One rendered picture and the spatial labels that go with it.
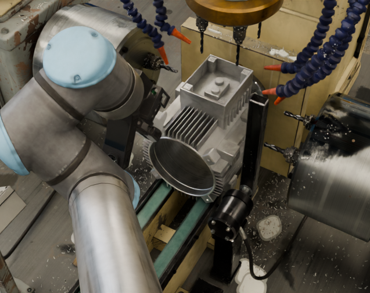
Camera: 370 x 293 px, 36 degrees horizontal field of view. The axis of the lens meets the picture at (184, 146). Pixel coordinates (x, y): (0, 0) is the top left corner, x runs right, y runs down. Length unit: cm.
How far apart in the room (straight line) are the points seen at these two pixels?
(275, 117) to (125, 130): 45
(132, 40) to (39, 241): 49
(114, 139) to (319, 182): 37
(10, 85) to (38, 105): 59
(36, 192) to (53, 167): 61
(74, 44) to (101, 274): 33
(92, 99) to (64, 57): 7
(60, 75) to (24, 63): 56
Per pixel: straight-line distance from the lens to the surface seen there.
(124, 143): 96
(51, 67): 79
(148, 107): 97
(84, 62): 77
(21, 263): 132
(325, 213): 109
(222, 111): 109
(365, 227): 108
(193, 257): 123
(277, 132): 132
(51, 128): 80
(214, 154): 108
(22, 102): 80
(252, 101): 94
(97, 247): 65
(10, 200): 108
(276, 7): 103
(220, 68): 120
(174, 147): 124
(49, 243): 133
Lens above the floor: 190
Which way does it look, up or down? 49 degrees down
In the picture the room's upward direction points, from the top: straight up
